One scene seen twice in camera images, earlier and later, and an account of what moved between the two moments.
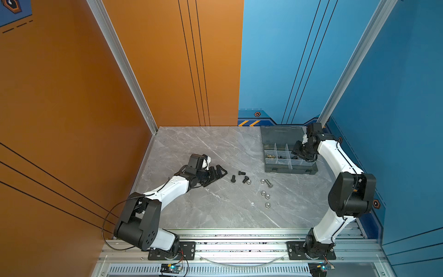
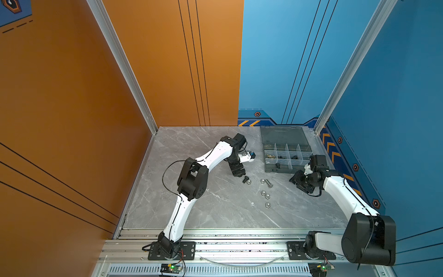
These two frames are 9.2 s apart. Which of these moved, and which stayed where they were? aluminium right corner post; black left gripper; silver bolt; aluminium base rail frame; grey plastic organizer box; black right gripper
Moved: black right gripper; black left gripper
Stayed: silver bolt; aluminium base rail frame; aluminium right corner post; grey plastic organizer box
